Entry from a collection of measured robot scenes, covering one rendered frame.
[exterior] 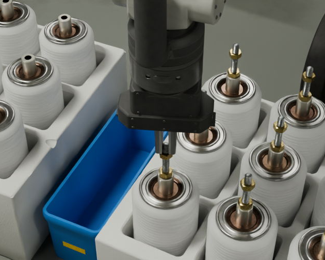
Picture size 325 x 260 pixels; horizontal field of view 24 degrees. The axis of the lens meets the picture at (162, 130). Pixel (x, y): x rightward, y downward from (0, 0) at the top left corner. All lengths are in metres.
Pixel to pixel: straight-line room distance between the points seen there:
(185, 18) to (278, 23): 0.98
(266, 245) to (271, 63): 0.71
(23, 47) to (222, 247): 0.57
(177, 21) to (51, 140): 0.48
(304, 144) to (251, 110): 0.10
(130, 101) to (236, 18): 0.89
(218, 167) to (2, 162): 0.34
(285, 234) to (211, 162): 0.15
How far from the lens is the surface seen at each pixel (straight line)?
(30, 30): 1.37
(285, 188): 1.08
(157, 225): 1.05
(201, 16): 0.80
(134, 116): 0.92
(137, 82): 0.88
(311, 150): 1.19
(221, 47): 1.69
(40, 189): 1.24
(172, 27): 0.82
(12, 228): 1.23
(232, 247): 1.01
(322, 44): 1.45
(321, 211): 1.09
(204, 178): 1.13
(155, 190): 1.06
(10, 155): 1.19
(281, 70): 1.65
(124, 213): 1.12
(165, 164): 1.01
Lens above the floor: 1.06
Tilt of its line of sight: 45 degrees down
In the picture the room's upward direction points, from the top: straight up
